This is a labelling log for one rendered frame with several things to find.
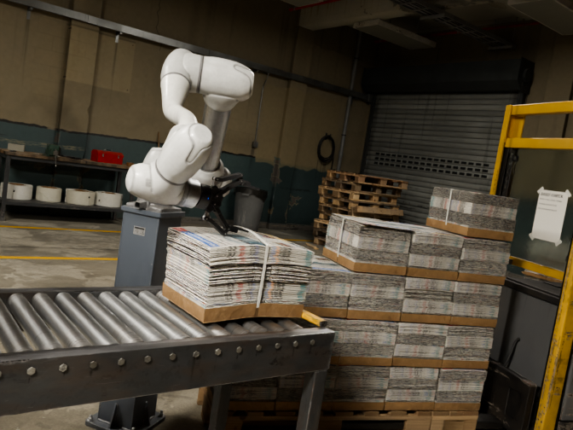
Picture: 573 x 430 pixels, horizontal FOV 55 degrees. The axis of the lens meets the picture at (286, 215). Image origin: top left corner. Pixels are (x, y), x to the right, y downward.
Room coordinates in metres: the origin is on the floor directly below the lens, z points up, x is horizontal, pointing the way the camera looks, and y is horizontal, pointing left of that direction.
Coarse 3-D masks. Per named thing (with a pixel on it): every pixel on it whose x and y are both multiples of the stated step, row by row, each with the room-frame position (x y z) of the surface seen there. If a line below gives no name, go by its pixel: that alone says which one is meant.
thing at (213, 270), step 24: (168, 240) 1.71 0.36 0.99; (192, 240) 1.59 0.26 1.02; (216, 240) 1.60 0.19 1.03; (240, 240) 1.65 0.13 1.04; (168, 264) 1.73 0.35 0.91; (192, 264) 1.60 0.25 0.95; (216, 264) 1.51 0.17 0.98; (240, 264) 1.57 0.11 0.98; (192, 288) 1.59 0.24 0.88; (216, 288) 1.54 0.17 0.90; (240, 288) 1.58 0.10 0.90
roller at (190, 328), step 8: (144, 296) 1.73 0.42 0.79; (152, 296) 1.72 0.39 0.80; (152, 304) 1.68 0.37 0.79; (160, 304) 1.66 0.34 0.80; (160, 312) 1.62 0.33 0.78; (168, 312) 1.59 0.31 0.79; (176, 312) 1.59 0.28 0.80; (168, 320) 1.57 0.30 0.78; (176, 320) 1.54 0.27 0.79; (184, 320) 1.53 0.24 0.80; (184, 328) 1.49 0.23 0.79; (192, 328) 1.48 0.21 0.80; (200, 328) 1.47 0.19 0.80; (192, 336) 1.45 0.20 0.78; (200, 336) 1.43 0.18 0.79
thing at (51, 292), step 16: (0, 288) 1.55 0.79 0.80; (16, 288) 1.58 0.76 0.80; (32, 288) 1.60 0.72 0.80; (48, 288) 1.63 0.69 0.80; (64, 288) 1.65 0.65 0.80; (80, 288) 1.68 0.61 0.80; (96, 288) 1.71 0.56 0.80; (112, 288) 1.74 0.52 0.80; (128, 288) 1.77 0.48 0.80; (144, 288) 1.80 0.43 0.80; (160, 288) 1.83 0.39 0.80; (16, 320) 1.55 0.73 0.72
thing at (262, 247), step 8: (232, 232) 1.80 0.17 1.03; (248, 240) 1.67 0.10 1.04; (256, 240) 1.70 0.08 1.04; (264, 248) 1.62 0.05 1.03; (272, 248) 1.63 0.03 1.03; (264, 256) 1.62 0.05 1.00; (272, 256) 1.64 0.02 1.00; (256, 264) 1.61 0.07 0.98; (272, 264) 1.64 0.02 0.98; (256, 272) 1.61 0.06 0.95; (256, 280) 1.61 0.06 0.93; (264, 280) 1.63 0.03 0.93; (256, 288) 1.62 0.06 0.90; (264, 288) 1.64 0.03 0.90; (256, 296) 1.63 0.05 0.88; (264, 296) 1.64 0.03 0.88
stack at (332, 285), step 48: (336, 288) 2.53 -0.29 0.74; (384, 288) 2.61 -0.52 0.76; (432, 288) 2.70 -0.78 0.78; (336, 336) 2.53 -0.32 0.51; (384, 336) 2.61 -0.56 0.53; (432, 336) 2.71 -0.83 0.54; (240, 384) 2.40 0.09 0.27; (288, 384) 2.47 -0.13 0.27; (336, 384) 2.54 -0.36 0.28; (384, 384) 2.63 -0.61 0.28; (432, 384) 2.72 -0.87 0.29
